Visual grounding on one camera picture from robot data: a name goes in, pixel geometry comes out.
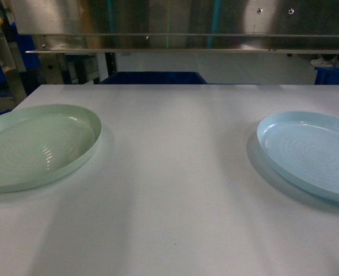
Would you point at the dark blue bin behind table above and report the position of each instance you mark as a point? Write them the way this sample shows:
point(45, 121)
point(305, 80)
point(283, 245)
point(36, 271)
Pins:
point(155, 78)

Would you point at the pale green round plate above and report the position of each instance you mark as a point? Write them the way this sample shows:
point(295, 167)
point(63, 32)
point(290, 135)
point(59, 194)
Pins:
point(41, 144)

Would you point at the pale blue round plate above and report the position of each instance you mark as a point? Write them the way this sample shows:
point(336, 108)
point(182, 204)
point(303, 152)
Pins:
point(303, 147)

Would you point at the stainless steel shelf rack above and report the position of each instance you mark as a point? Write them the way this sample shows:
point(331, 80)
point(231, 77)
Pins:
point(226, 26)

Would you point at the blue bin far right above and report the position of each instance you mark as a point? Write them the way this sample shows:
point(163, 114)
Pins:
point(327, 76)

